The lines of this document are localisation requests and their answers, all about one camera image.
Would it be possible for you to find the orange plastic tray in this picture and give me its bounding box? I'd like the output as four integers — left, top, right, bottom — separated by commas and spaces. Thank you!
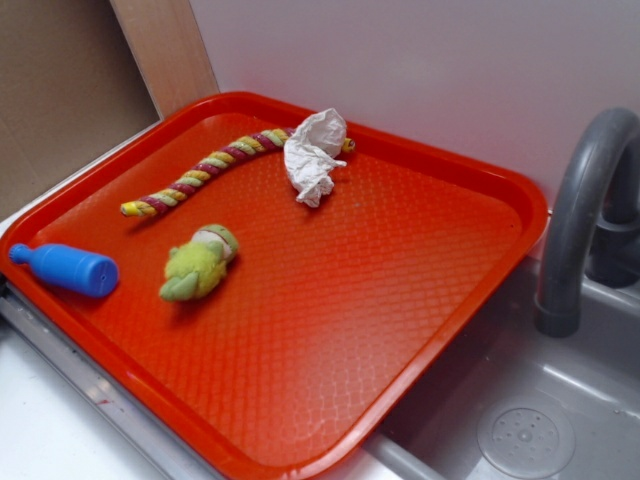
1, 93, 547, 479

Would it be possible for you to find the crumpled white paper tissue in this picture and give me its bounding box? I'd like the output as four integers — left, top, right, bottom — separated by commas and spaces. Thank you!
284, 108, 347, 208

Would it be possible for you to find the green plush frog toy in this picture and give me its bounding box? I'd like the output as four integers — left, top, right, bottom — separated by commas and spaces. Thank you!
159, 224, 239, 302

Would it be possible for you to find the blue plastic toy bottle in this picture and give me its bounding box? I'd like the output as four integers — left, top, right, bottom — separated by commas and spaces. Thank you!
9, 244, 120, 298

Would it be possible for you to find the grey plastic toy sink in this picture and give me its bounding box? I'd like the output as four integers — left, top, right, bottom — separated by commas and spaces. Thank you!
365, 260, 639, 479

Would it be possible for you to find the light wooden side panel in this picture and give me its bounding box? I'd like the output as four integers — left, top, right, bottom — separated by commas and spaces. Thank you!
111, 0, 219, 119

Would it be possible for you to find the grey plastic toy faucet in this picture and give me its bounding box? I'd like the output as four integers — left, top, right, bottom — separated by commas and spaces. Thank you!
535, 108, 639, 338

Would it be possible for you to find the multicolored twisted rope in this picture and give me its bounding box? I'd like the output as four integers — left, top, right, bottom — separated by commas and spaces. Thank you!
120, 127, 356, 218

